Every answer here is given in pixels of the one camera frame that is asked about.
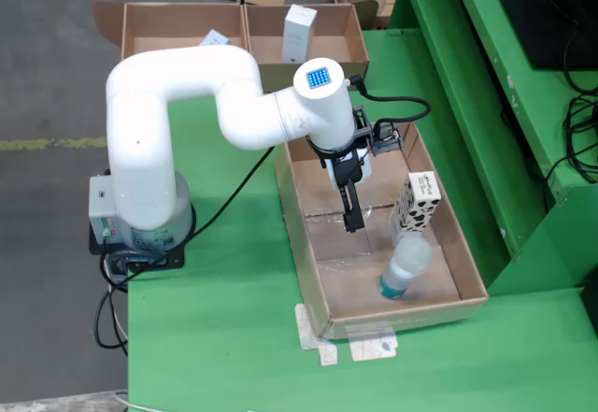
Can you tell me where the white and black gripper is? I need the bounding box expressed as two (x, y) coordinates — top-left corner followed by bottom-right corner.
(326, 146), (374, 234)

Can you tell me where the shallow cardboard tray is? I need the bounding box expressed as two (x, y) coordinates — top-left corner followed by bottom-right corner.
(274, 121), (491, 341)

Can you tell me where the tall white product box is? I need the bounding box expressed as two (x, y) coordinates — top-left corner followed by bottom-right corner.
(281, 4), (319, 64)

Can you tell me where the small lilac product box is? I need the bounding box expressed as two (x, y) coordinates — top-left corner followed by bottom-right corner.
(199, 28), (233, 48)

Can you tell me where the grey robot control box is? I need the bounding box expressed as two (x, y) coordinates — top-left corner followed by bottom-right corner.
(88, 173), (135, 249)

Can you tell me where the cow print carton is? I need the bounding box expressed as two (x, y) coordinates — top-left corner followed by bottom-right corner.
(387, 170), (443, 248)

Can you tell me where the clear bottle with teal label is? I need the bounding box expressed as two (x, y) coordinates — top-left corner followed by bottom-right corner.
(376, 234), (434, 300)

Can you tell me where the white printed tape patch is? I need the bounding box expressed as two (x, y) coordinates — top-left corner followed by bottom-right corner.
(293, 303), (338, 367)
(348, 320), (401, 362)

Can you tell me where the green metal shelf unit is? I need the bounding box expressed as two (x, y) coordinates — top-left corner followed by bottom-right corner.
(387, 0), (598, 296)

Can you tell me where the long black arm cable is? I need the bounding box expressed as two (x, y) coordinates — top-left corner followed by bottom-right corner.
(100, 145), (278, 291)

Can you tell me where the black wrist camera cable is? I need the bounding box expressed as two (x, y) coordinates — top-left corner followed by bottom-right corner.
(346, 73), (433, 138)

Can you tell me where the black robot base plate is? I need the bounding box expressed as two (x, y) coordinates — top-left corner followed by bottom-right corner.
(88, 222), (186, 274)

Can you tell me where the black cable tangle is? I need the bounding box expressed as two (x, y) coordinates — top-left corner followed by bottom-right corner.
(541, 0), (598, 198)

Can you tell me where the thin white cable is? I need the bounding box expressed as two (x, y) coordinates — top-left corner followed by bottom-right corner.
(105, 262), (155, 412)

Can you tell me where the black looped floor cable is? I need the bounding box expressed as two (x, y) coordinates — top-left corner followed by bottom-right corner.
(94, 262), (130, 357)

